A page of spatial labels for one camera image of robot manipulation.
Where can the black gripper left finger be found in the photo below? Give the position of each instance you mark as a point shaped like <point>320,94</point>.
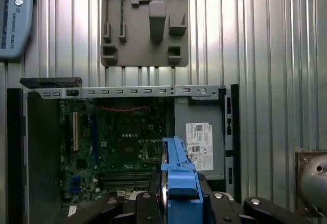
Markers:
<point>148,208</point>

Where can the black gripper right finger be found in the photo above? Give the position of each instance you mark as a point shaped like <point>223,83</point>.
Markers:
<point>222,208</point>

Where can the hard disk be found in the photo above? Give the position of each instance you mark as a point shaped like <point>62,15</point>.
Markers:
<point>178,180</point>

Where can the black RAM slot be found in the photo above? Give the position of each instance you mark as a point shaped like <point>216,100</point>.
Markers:
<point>122,174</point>
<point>122,188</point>
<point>122,183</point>
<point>122,178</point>

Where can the metal socket cover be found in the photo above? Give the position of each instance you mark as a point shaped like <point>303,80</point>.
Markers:
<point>146,160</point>

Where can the green motherboard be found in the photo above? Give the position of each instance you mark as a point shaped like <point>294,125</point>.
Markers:
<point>107,155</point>

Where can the blue board connector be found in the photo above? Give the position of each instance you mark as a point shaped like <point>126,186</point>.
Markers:
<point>76,184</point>

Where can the grey power supply unit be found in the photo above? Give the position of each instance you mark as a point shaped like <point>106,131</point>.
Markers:
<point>180,137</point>

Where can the blue expansion slot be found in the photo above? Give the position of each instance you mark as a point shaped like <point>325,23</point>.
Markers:
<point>94,137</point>

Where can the cream expansion slot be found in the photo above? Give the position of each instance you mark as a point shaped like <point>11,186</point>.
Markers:
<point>75,132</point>

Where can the black expansion slot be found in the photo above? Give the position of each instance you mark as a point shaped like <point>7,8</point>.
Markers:
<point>68,137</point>

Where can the black PC case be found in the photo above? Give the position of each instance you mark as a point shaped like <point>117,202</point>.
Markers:
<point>15,144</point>

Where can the grey parts rack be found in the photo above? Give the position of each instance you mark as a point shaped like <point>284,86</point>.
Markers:
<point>143,52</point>

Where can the green RAM stick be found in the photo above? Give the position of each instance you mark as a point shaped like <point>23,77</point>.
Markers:
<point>122,11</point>

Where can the pale blue teach pendant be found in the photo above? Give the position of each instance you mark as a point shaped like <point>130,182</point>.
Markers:
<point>15,29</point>

